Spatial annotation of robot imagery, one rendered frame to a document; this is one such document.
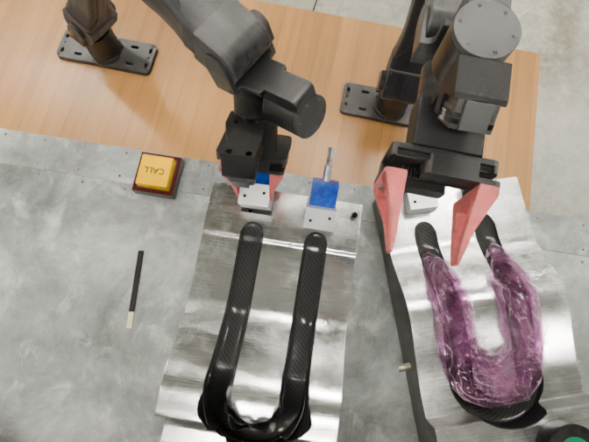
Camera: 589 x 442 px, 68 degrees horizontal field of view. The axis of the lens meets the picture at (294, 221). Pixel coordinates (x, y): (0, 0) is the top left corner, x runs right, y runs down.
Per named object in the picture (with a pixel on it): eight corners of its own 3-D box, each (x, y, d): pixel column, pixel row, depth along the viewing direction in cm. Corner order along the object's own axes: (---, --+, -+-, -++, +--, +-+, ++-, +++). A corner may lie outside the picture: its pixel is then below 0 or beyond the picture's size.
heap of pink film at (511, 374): (410, 254, 76) (423, 245, 69) (509, 240, 77) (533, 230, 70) (443, 414, 70) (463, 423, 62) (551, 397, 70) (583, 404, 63)
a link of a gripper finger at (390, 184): (453, 258, 39) (465, 159, 41) (372, 241, 39) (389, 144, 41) (429, 267, 45) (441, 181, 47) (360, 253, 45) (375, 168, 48)
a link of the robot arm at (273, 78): (337, 105, 58) (320, 32, 47) (297, 153, 56) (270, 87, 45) (273, 76, 63) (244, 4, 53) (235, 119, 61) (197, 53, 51)
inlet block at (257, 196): (253, 132, 76) (249, 123, 71) (281, 136, 76) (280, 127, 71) (242, 207, 75) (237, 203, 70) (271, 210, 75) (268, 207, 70)
